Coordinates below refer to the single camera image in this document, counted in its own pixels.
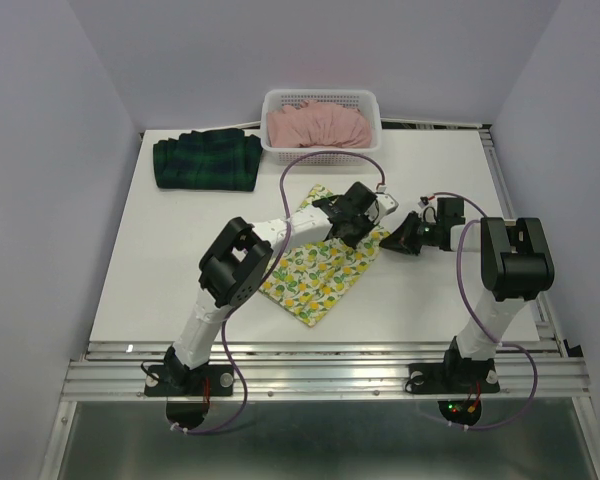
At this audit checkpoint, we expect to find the pink skirt in basket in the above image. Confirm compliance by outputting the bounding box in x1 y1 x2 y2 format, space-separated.
266 99 373 148

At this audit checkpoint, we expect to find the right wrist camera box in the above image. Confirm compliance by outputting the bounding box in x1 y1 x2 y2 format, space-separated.
418 195 437 223

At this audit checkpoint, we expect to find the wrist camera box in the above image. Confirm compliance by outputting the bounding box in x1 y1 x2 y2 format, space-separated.
418 195 437 223
369 192 399 222

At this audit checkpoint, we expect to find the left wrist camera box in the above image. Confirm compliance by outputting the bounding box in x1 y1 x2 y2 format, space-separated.
369 192 399 222

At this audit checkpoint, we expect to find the front aluminium rail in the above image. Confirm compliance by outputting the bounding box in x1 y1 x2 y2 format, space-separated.
61 340 591 402

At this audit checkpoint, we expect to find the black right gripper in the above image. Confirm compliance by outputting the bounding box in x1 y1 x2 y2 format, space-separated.
379 211 441 256

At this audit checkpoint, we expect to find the green plaid folded skirt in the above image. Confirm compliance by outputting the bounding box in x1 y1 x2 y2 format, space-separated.
153 128 263 192

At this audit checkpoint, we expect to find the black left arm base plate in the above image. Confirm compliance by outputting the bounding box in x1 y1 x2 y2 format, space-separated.
141 363 235 434

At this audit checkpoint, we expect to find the lemon print skirt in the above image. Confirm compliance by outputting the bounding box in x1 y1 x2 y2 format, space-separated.
254 182 389 327

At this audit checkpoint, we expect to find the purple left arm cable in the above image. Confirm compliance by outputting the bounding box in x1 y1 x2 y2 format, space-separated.
167 150 389 435

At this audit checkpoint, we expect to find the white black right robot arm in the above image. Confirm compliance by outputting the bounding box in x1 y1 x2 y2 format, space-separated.
380 192 555 395

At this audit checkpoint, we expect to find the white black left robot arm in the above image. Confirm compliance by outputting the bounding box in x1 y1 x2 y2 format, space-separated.
157 182 395 394

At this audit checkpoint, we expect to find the white plastic basket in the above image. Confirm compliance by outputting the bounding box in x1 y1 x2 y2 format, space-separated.
260 89 382 165

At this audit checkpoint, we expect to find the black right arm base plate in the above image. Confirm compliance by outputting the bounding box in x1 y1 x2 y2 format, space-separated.
404 360 500 427

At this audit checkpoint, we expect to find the aluminium frame rail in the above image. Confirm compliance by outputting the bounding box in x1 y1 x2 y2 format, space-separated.
381 117 494 148

